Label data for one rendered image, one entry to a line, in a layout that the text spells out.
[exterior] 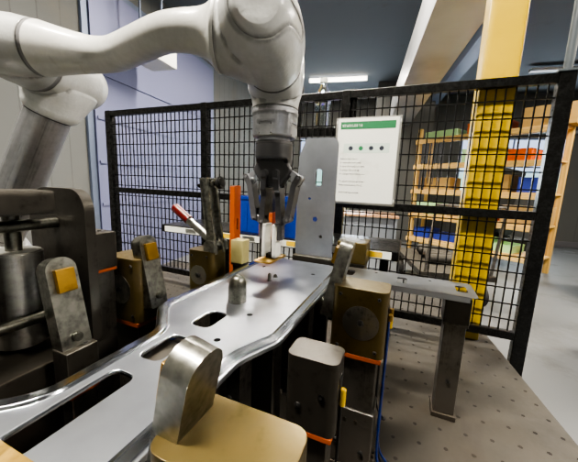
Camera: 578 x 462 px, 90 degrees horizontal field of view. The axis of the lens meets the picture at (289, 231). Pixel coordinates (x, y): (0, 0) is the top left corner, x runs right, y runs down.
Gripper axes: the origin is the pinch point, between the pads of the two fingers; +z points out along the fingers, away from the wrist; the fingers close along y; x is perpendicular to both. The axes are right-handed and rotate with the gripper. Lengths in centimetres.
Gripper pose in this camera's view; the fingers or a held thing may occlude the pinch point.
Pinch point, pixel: (271, 239)
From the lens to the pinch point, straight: 61.5
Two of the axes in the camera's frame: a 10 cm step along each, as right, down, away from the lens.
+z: -0.4, 9.9, 1.6
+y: 9.2, 1.0, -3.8
